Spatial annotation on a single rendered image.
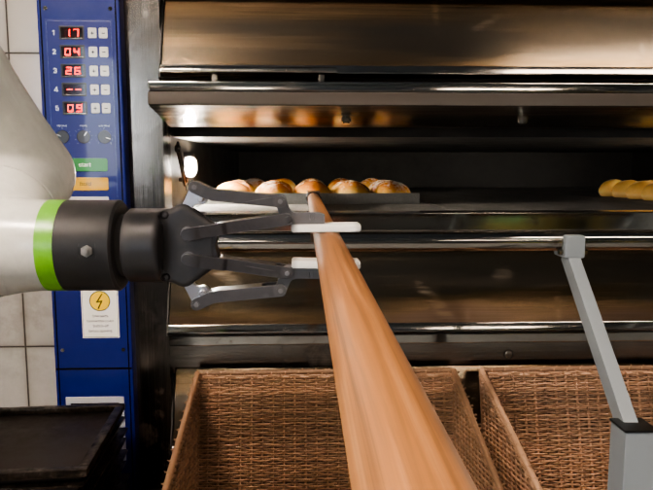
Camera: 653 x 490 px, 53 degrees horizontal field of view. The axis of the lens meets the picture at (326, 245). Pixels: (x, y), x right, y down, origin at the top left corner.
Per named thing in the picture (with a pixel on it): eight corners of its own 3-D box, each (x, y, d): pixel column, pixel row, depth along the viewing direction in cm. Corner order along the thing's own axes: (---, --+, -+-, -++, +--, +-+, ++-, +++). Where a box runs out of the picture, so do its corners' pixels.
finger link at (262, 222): (189, 239, 68) (186, 226, 68) (293, 221, 68) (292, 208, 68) (182, 243, 64) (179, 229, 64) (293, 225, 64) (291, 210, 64)
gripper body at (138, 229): (134, 201, 69) (222, 201, 70) (137, 279, 70) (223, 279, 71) (114, 205, 62) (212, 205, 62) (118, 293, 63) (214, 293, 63)
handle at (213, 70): (159, 95, 121) (161, 98, 122) (337, 96, 122) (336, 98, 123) (159, 65, 121) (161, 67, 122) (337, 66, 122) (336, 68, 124)
